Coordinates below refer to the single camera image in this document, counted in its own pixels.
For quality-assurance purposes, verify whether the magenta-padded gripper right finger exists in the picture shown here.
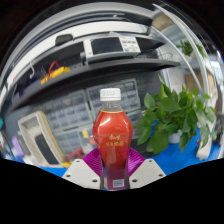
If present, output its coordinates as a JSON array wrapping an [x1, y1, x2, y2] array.
[[126, 147, 167, 190]]

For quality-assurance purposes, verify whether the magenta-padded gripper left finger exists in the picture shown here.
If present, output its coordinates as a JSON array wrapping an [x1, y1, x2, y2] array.
[[61, 147, 105, 191]]

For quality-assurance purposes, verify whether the red drink bottle white cap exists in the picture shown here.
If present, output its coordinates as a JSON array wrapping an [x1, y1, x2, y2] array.
[[91, 87, 134, 191]]

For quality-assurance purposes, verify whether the yellow multimeter with red leads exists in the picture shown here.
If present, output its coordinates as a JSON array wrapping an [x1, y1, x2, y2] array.
[[40, 61, 72, 86], [61, 148, 88, 168]]

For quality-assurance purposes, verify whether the grey small-parts drawer cabinet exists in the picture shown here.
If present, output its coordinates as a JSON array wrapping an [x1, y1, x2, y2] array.
[[85, 78, 142, 116], [126, 109, 144, 139], [53, 128, 96, 158], [41, 89, 94, 131]]

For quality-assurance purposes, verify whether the clear organiser with coloured parts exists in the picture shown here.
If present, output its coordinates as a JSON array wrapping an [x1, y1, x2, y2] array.
[[78, 126, 98, 148]]

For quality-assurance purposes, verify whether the black zip case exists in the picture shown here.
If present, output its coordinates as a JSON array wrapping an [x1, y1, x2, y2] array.
[[34, 133, 61, 166]]

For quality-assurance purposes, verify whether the green potted plant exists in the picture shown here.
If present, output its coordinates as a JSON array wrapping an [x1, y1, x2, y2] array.
[[134, 74, 217, 156]]

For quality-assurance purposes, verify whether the white power adapter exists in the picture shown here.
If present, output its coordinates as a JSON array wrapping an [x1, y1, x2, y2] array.
[[195, 133, 214, 161]]

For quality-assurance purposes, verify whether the white perforated tray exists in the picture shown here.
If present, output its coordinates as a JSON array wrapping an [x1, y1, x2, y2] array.
[[17, 110, 66, 168]]

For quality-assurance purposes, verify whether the black handheld device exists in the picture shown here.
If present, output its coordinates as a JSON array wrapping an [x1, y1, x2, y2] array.
[[213, 113, 224, 141]]

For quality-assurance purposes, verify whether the white shelf unit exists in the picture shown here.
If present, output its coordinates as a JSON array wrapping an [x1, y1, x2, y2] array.
[[149, 3, 224, 111]]

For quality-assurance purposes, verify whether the grey white oscilloscope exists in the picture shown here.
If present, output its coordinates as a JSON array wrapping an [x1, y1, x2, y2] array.
[[82, 35, 142, 64]]

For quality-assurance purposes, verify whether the black rounded device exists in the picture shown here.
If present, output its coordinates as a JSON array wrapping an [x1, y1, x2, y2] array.
[[54, 33, 74, 46]]

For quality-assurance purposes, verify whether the dark grey wall shelf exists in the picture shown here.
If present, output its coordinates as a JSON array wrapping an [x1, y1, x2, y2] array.
[[6, 58, 181, 113]]

